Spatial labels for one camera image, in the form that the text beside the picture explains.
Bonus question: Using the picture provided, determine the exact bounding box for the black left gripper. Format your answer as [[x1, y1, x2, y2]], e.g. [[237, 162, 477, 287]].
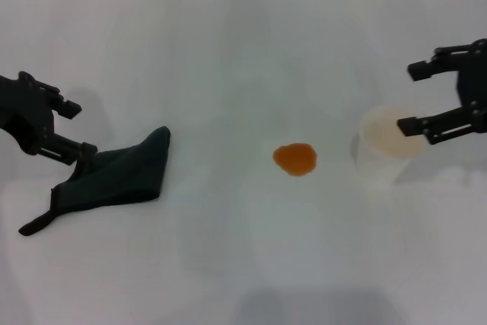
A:
[[0, 71, 98, 166]]

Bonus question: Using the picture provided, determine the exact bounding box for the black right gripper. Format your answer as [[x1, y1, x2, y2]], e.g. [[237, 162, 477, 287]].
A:
[[397, 38, 487, 146]]

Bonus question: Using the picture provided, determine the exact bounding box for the dark blue rag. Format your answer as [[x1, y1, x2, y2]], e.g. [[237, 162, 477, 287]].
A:
[[18, 126, 172, 237]]

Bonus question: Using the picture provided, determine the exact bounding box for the white paper cup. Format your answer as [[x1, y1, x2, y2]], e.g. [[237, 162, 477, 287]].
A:
[[349, 106, 428, 191]]

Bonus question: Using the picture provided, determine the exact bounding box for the orange-brown liquid stain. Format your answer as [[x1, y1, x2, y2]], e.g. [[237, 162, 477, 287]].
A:
[[272, 143, 318, 178]]

